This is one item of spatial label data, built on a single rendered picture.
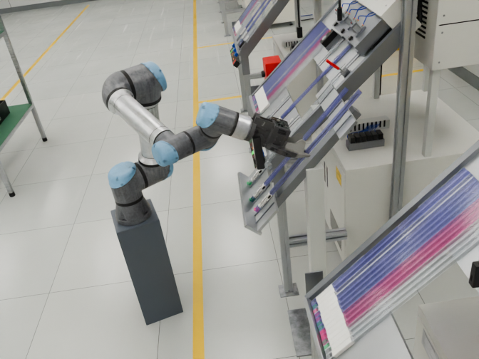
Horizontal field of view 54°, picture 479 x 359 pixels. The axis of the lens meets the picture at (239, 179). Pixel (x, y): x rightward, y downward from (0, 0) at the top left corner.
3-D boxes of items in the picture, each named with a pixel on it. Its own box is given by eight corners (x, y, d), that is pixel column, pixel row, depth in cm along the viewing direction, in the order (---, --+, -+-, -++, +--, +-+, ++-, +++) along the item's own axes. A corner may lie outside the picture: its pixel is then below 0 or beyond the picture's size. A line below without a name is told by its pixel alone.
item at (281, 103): (274, 160, 194) (269, 156, 193) (256, 100, 250) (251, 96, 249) (307, 127, 187) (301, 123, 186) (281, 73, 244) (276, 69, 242)
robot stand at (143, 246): (146, 325, 219) (116, 233, 191) (139, 300, 234) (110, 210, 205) (183, 312, 224) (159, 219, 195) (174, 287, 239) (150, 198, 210)
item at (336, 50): (344, 97, 182) (336, 90, 180) (308, 49, 238) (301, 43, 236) (411, 30, 171) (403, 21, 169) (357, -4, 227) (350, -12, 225)
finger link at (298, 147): (318, 147, 141) (290, 137, 140) (309, 163, 144) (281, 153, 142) (316, 142, 144) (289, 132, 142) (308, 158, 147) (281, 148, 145)
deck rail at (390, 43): (278, 168, 194) (266, 160, 191) (277, 166, 196) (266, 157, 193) (413, 33, 169) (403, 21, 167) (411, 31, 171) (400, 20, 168)
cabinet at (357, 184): (344, 278, 230) (344, 170, 197) (313, 199, 289) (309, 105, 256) (477, 259, 230) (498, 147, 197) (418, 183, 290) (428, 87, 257)
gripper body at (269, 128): (293, 132, 138) (255, 120, 135) (281, 157, 142) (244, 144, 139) (289, 122, 145) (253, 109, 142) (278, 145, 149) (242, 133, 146)
